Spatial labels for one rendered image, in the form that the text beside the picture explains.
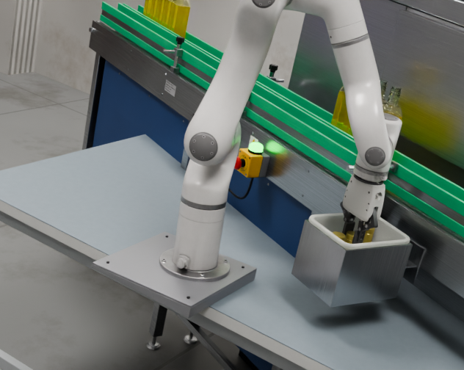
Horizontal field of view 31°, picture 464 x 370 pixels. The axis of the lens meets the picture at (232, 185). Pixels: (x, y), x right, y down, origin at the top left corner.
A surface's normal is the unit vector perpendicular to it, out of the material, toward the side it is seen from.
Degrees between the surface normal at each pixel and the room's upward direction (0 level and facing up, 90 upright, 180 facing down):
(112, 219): 0
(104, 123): 90
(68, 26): 90
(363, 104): 51
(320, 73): 90
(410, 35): 90
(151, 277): 3
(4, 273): 0
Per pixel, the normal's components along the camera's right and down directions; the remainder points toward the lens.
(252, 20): -0.40, 0.78
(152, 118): -0.84, 0.03
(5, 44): -0.53, 0.20
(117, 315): 0.20, -0.91
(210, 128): -0.05, -0.12
